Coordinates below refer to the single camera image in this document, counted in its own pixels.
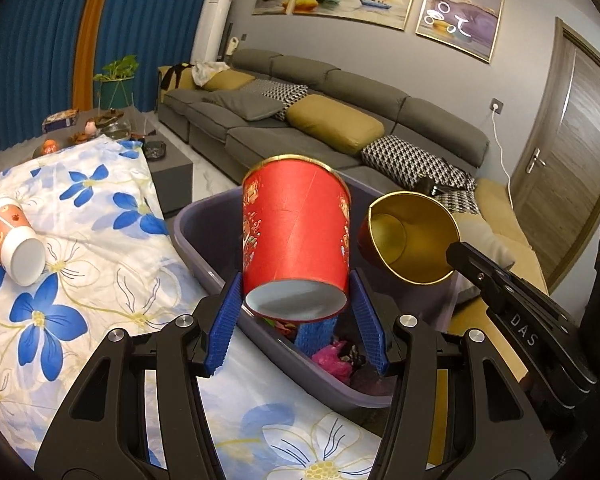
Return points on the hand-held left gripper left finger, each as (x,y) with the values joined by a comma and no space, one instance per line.
(225,330)

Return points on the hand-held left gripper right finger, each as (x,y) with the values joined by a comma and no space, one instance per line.
(370,325)

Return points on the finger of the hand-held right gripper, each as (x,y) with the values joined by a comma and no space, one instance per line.
(520,320)

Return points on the pink plastic bag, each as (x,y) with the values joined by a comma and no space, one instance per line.
(332,357)

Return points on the blue foam net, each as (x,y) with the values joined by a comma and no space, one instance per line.
(317,335)

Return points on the grey plastic bin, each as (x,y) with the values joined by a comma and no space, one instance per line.
(205,240)

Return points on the red paper cup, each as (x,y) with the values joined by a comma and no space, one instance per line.
(410,230)
(295,230)

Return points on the yellow sofa blanket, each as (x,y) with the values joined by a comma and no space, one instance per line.
(520,240)

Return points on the blue floral blanket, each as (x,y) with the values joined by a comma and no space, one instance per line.
(95,260)

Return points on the small black object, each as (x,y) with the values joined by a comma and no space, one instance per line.
(432,186)

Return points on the grey coffee table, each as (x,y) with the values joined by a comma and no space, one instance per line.
(172,180)

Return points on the wooden door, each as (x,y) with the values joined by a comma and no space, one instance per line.
(575,150)

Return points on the large houndstooth cushion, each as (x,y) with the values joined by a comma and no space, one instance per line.
(405,160)

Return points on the black ashtray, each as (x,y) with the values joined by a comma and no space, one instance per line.
(155,149)

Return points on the large yellow cushion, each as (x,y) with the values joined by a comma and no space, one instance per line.
(335,125)

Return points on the grey cushion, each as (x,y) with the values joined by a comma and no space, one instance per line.
(250,106)

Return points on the glass jar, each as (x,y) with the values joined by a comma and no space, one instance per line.
(114,126)

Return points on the orange and white paper cup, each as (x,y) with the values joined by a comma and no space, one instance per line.
(10,240)

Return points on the small pink figurine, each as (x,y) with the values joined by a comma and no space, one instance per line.
(91,127)

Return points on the small houndstooth cushion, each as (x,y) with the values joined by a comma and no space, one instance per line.
(285,94)

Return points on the grey sofa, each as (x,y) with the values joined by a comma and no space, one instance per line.
(330,80)

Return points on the small yellow cushion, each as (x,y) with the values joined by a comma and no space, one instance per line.
(227,81)

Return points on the small orange ornament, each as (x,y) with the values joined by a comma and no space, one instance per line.
(50,147)

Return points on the white cloth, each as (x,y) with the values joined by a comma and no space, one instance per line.
(210,72)

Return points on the blue box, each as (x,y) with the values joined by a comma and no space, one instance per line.
(60,120)

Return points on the plant in green pot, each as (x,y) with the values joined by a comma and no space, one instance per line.
(116,85)

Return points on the white standing air conditioner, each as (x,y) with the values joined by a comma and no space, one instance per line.
(210,25)

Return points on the purple framed painting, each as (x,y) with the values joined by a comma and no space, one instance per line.
(460,10)

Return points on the blue curtain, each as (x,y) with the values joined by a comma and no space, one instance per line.
(150,20)
(25,60)

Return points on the orange curtain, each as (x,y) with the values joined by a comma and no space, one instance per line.
(87,40)

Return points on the wall socket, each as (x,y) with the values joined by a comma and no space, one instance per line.
(497,105)

